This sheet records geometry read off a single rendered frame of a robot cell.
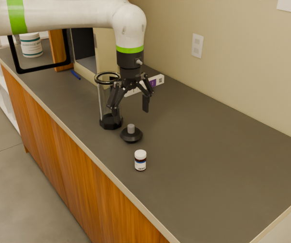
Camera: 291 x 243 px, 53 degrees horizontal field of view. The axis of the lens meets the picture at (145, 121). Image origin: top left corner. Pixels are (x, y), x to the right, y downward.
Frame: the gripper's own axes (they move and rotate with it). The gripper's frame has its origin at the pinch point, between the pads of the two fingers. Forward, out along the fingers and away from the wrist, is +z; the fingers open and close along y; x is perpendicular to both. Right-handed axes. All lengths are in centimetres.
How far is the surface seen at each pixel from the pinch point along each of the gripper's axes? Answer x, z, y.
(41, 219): 67, 106, -30
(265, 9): -13, -33, 56
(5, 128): 195, 108, -17
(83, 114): 28.8, 12.1, -6.6
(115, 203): -8.0, 32.8, -14.4
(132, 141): -3.7, 9.5, -2.5
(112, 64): 46, 0, 21
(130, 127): -0.5, 5.3, -1.2
